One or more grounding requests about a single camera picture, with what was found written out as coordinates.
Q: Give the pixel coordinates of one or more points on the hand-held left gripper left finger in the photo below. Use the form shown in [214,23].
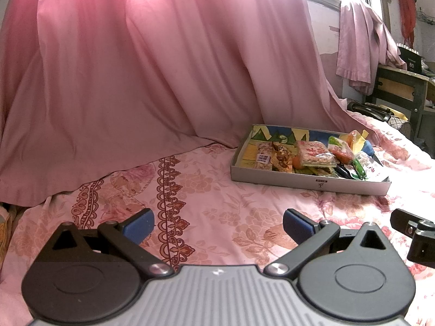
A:
[139,225]

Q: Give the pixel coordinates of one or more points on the green yellow snack packet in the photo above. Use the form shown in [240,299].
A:
[316,171]

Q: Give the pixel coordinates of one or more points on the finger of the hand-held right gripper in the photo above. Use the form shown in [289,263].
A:
[402,220]

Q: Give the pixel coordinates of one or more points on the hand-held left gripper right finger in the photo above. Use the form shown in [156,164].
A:
[299,225]

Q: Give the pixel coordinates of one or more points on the shallow cardboard box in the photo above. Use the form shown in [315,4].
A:
[272,176]

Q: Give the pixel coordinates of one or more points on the red hanging decoration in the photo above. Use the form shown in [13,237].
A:
[406,13]

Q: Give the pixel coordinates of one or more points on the pink hanging garment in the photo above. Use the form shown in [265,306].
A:
[360,40]

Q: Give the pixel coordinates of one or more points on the dark wooden desk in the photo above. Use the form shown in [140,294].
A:
[397,86]

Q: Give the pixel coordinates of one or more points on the white dotted snack packet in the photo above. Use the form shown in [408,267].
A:
[373,169]

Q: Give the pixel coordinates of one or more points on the black bag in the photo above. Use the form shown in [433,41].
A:
[367,109]

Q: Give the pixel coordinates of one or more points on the clear red print snack packet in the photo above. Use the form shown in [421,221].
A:
[314,152]

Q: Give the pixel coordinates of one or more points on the yellow snack bar packet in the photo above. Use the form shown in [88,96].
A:
[263,158]

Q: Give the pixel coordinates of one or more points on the blue stick packet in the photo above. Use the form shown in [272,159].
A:
[345,171]

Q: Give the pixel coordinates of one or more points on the pink curtain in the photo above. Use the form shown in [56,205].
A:
[136,74]

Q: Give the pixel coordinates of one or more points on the black box with white number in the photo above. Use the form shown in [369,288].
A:
[409,59]

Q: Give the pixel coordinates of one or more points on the green snack stick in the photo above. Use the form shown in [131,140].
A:
[359,168]

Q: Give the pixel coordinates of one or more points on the pink floral bedsheet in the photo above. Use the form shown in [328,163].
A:
[221,217]

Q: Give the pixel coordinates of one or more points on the orange brown snack packet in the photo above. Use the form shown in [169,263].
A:
[282,158]

